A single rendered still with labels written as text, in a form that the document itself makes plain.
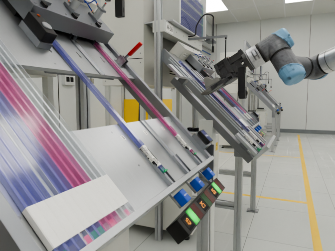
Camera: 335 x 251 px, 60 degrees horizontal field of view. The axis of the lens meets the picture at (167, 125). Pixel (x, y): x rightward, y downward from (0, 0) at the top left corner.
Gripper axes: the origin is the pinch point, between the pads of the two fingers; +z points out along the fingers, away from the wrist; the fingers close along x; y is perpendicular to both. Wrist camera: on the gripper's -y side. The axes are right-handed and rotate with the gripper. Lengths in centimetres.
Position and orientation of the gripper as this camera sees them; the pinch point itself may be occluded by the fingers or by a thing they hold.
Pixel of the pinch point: (206, 94)
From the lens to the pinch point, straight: 114.5
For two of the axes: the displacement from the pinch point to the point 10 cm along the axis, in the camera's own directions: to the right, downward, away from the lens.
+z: -7.8, 4.8, 4.0
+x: -4.1, 0.8, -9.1
